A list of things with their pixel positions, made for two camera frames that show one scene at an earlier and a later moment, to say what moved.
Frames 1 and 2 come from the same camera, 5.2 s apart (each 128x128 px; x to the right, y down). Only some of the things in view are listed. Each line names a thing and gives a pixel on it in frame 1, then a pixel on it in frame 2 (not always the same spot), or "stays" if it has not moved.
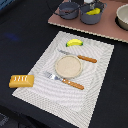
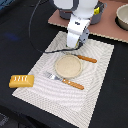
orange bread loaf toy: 23,80 stays
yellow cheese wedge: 94,11 stays
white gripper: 91,2 to 77,31
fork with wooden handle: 55,77 stays
